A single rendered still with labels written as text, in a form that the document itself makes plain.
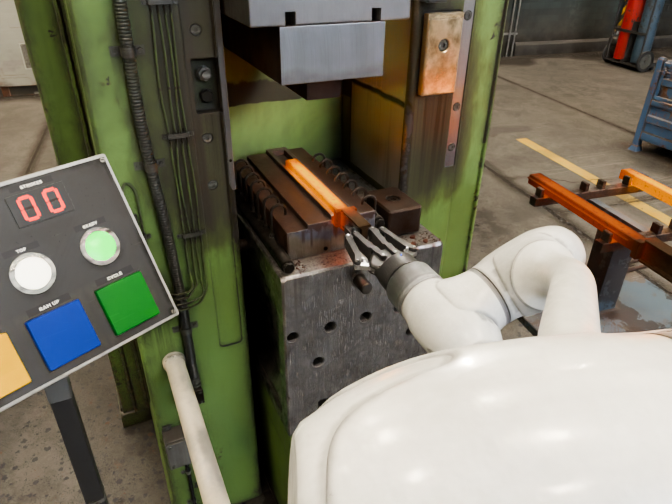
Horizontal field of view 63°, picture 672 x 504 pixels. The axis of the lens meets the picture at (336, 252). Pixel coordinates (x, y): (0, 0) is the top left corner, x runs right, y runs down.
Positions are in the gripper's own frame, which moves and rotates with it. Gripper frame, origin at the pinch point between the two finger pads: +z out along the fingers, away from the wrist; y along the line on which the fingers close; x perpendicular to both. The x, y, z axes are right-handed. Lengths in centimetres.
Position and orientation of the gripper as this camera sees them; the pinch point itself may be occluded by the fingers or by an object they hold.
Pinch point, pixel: (354, 225)
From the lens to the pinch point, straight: 108.5
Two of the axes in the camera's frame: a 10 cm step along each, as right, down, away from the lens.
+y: 9.1, -2.0, 3.7
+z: -4.2, -5.0, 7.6
